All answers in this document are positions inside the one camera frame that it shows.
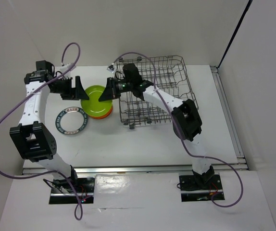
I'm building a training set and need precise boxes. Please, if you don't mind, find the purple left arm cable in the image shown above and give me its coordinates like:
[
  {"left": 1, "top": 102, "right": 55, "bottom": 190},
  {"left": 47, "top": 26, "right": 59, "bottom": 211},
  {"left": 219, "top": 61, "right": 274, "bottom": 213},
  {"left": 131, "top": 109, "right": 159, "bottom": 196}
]
[{"left": 0, "top": 42, "right": 90, "bottom": 221}]

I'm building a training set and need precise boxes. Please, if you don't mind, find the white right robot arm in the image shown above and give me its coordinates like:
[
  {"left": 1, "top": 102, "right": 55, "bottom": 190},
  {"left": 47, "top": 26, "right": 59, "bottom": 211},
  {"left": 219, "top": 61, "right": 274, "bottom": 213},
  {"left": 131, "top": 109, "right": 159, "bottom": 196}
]
[{"left": 99, "top": 64, "right": 211, "bottom": 189}]

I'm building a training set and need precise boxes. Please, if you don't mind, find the black corner pole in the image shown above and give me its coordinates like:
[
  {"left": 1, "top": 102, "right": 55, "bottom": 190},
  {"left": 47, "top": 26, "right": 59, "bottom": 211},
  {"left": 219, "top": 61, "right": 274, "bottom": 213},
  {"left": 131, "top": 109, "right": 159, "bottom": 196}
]
[{"left": 216, "top": 0, "right": 253, "bottom": 69}]

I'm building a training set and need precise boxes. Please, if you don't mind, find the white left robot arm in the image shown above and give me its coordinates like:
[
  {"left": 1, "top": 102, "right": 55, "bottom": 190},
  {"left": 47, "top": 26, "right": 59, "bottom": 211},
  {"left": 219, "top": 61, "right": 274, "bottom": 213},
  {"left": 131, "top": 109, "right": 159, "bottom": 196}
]
[{"left": 10, "top": 60, "right": 88, "bottom": 193}]

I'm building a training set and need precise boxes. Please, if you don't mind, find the green patterned white plate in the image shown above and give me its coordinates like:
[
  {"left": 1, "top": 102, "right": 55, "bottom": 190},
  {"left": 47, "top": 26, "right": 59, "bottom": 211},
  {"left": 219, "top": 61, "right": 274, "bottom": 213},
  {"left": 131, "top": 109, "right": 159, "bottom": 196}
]
[{"left": 55, "top": 107, "right": 89, "bottom": 135}]

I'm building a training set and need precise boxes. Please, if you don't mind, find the aluminium right side rail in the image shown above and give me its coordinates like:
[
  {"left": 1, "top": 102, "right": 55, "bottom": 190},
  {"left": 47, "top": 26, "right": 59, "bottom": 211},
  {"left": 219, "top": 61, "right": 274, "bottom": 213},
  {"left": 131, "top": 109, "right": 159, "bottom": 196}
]
[{"left": 210, "top": 66, "right": 249, "bottom": 170}]

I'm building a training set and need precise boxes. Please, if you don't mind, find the grey wire dish rack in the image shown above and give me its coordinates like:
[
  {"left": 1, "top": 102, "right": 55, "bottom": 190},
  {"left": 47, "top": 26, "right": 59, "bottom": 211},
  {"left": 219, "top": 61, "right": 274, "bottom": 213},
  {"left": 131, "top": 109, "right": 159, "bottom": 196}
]
[{"left": 116, "top": 55, "right": 199, "bottom": 129}]

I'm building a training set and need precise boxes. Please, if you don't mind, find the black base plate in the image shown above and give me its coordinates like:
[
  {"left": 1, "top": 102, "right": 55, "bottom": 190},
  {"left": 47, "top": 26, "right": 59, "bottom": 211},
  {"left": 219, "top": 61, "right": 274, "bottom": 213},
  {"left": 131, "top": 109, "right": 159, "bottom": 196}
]
[
  {"left": 43, "top": 177, "right": 95, "bottom": 205},
  {"left": 176, "top": 174, "right": 225, "bottom": 202}
]

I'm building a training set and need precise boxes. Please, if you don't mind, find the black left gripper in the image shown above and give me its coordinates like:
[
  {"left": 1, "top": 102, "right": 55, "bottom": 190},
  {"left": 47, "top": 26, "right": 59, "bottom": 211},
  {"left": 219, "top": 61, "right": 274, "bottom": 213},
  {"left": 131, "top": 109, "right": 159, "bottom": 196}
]
[{"left": 49, "top": 76, "right": 89, "bottom": 101}]

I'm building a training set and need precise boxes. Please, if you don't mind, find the orange plate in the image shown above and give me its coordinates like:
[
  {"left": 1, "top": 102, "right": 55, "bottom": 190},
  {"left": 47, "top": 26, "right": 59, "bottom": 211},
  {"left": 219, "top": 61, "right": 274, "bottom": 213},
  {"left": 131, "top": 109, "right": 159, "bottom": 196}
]
[{"left": 89, "top": 107, "right": 113, "bottom": 119}]

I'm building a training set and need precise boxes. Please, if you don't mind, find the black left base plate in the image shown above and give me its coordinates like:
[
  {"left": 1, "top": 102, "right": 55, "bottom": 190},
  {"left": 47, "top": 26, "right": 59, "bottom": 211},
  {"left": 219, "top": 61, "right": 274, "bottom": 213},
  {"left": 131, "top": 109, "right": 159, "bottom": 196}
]
[{"left": 43, "top": 177, "right": 95, "bottom": 205}]

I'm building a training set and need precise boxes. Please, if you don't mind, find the lime green plate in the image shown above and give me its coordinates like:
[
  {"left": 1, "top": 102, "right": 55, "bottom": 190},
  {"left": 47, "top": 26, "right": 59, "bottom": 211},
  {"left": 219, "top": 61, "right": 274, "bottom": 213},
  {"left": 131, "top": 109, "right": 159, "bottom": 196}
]
[{"left": 81, "top": 85, "right": 113, "bottom": 116}]

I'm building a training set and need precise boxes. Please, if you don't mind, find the aluminium front rail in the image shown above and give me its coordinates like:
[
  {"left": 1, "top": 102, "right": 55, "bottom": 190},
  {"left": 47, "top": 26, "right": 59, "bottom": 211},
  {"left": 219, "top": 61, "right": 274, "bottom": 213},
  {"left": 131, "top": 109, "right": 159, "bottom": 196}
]
[{"left": 22, "top": 163, "right": 248, "bottom": 175}]

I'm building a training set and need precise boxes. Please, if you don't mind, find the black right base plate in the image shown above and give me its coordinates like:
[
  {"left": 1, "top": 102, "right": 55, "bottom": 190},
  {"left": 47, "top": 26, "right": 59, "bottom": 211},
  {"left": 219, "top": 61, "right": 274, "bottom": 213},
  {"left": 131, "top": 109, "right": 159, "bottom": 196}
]
[{"left": 176, "top": 174, "right": 225, "bottom": 202}]

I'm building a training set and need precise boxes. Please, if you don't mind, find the aluminium rail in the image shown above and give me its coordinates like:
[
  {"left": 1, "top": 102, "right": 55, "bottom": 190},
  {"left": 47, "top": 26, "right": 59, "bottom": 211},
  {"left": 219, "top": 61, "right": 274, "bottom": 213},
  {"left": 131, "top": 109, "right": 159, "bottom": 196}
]
[
  {"left": 210, "top": 66, "right": 249, "bottom": 170},
  {"left": 22, "top": 163, "right": 248, "bottom": 175}
]

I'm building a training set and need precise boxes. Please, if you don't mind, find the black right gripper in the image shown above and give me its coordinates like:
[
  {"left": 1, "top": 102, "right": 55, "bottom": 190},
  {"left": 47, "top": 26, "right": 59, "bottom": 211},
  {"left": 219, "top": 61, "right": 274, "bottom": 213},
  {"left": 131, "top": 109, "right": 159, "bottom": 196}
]
[{"left": 99, "top": 77, "right": 133, "bottom": 102}]

